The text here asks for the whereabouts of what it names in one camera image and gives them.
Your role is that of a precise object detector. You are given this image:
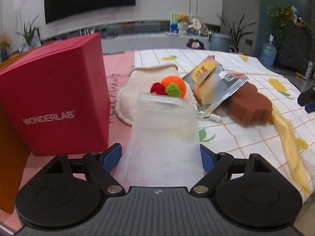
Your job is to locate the white mesh cloth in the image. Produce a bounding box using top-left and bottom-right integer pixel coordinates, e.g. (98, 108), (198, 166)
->
(114, 93), (204, 190)

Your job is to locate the silver yellow snack packet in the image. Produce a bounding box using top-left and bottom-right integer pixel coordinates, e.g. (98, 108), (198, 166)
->
(183, 55), (248, 113)

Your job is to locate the yellow cloth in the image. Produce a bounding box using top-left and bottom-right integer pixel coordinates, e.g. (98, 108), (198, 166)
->
(270, 105), (311, 196)

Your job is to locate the blue water bottle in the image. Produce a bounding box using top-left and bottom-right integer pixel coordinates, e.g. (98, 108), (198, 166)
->
(259, 34), (277, 67)

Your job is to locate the brown cat-shaped sponge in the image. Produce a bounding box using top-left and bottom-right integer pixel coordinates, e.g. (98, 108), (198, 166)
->
(225, 82), (273, 126)

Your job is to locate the lemon-print checkered tablecloth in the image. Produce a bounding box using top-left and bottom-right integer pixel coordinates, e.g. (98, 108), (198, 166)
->
(134, 49), (314, 200)

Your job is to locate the red Wonderlab box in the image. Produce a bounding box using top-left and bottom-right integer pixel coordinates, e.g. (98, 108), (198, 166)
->
(1, 34), (110, 156)

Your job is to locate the orange crochet fruit toy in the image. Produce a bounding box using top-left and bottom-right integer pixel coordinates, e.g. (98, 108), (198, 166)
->
(150, 76), (186, 99)

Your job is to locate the cream knitted cloth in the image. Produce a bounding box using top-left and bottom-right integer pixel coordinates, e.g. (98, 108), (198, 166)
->
(116, 63), (197, 125)

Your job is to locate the orange-rimmed white storage box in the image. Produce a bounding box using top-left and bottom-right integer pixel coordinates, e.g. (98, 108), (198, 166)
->
(1, 105), (30, 214)

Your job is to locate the pink mat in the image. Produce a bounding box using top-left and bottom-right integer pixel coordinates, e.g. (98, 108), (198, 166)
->
(0, 51), (136, 231)

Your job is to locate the grey-blue cylindrical bin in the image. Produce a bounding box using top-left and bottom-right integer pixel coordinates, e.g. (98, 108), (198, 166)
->
(209, 32), (231, 53)

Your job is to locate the pink waste bin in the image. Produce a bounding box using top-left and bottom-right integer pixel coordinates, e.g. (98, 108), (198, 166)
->
(186, 38), (205, 50)

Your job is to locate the grey TV console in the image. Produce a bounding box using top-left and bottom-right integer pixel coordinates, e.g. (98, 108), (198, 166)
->
(39, 27), (213, 54)

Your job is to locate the white wifi router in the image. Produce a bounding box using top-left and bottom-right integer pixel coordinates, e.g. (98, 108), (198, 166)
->
(79, 27), (95, 36)

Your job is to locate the teddy bear display box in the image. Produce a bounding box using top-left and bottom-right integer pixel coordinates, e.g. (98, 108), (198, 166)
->
(169, 12), (201, 36)

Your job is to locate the green potted plant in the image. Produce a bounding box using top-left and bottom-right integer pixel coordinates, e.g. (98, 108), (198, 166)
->
(16, 14), (41, 53)

